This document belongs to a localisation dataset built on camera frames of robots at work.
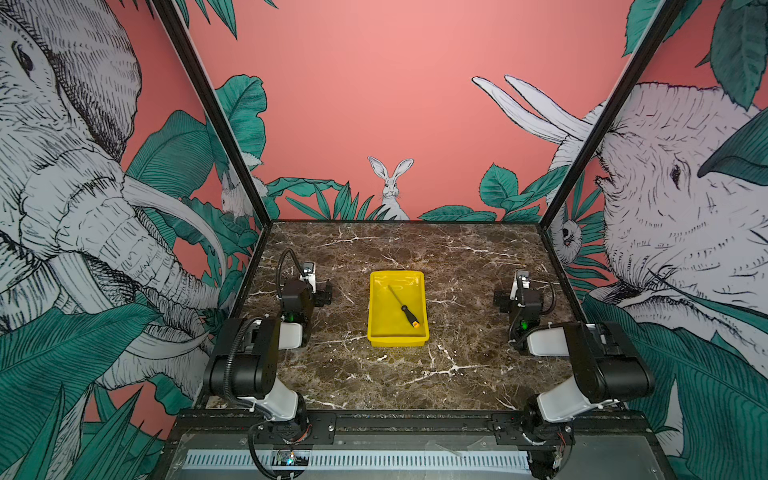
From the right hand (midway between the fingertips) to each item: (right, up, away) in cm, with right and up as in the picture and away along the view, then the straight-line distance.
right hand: (514, 281), depth 93 cm
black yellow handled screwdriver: (-33, -11, 0) cm, 35 cm away
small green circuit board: (-63, -40, -23) cm, 78 cm away
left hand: (-65, +3, 0) cm, 65 cm away
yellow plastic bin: (-40, -13, -3) cm, 42 cm away
